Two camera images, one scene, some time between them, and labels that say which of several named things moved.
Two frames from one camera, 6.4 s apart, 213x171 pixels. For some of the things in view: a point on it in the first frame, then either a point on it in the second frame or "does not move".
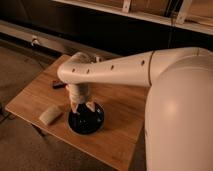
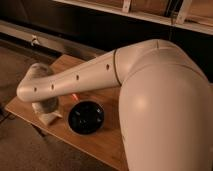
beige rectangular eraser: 50,114 does not move
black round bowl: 86,121 does not move
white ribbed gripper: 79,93 to 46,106
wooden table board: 45,104 does not move
